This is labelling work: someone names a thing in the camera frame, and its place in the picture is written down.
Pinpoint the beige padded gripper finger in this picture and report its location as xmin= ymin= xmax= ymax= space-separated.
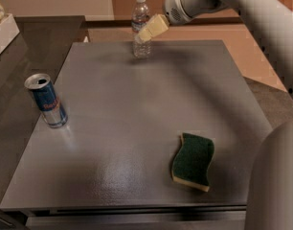
xmin=137 ymin=14 xmax=169 ymax=43

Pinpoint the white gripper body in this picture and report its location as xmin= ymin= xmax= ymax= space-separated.
xmin=163 ymin=0 xmax=226 ymax=25

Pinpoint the dark side counter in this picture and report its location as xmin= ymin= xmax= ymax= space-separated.
xmin=0 ymin=15 xmax=85 ymax=204

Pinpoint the blue silver Red Bull can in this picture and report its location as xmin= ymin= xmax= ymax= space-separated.
xmin=24 ymin=73 xmax=68 ymax=128

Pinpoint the clear plastic water bottle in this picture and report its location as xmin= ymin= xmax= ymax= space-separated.
xmin=131 ymin=0 xmax=151 ymax=58

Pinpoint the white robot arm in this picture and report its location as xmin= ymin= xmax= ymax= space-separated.
xmin=136 ymin=0 xmax=293 ymax=230

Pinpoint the white box on counter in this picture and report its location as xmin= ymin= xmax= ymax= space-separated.
xmin=0 ymin=13 xmax=20 ymax=55

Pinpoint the green and yellow sponge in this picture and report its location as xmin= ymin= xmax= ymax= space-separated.
xmin=171 ymin=133 xmax=214 ymax=192

